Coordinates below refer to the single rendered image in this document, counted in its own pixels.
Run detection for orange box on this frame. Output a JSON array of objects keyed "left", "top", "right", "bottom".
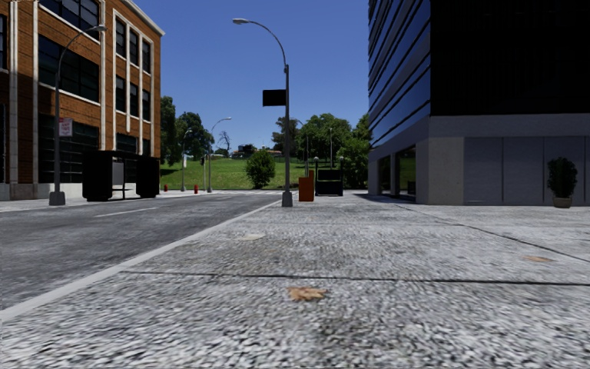
[{"left": 298, "top": 170, "right": 316, "bottom": 203}]

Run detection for tree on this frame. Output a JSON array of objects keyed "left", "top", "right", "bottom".
[{"left": 245, "top": 148, "right": 277, "bottom": 190}]

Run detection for trees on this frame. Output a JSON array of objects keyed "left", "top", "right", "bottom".
[
  {"left": 270, "top": 112, "right": 372, "bottom": 190},
  {"left": 160, "top": 95, "right": 215, "bottom": 168}
]

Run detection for black bus shelter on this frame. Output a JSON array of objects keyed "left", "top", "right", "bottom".
[{"left": 81, "top": 149, "right": 161, "bottom": 202}]

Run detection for glass tower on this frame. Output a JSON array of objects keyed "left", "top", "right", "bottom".
[{"left": 367, "top": 0, "right": 590, "bottom": 207}]

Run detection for red brick building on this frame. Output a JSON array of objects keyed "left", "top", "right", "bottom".
[{"left": 0, "top": 0, "right": 165, "bottom": 201}]

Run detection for potted shrub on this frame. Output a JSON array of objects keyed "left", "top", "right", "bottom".
[{"left": 546, "top": 156, "right": 579, "bottom": 209}]

